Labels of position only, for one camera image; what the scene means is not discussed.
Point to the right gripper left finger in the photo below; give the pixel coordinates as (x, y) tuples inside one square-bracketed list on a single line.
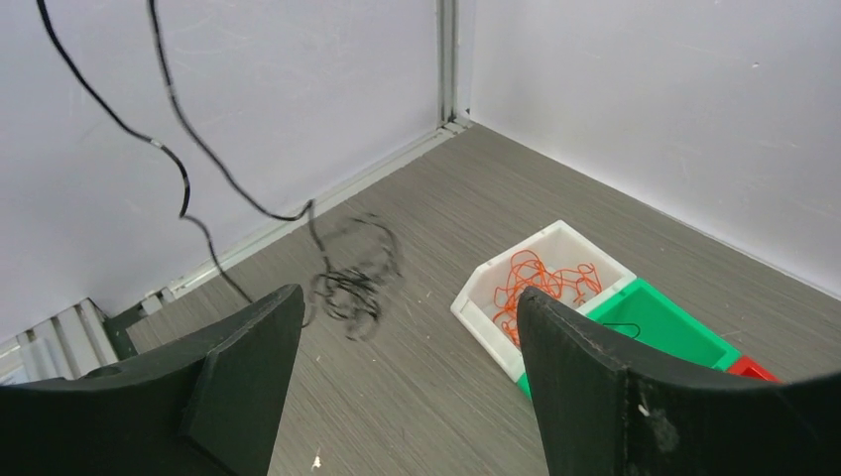
[(209, 403)]

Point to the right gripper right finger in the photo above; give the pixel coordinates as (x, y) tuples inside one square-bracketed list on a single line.
[(607, 404)]

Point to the green plastic bin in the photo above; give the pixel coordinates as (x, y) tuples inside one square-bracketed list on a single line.
[(640, 311)]

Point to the red plastic bin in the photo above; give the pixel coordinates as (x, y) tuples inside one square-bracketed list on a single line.
[(747, 367)]

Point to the white plastic bin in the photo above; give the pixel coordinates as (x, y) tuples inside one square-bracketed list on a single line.
[(556, 255)]

